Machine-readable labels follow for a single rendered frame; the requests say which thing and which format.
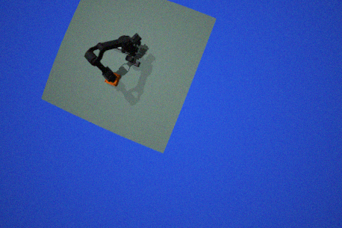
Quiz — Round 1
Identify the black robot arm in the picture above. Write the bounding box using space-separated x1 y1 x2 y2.
84 33 141 83

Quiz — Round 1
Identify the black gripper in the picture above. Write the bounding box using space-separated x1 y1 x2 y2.
125 42 141 62

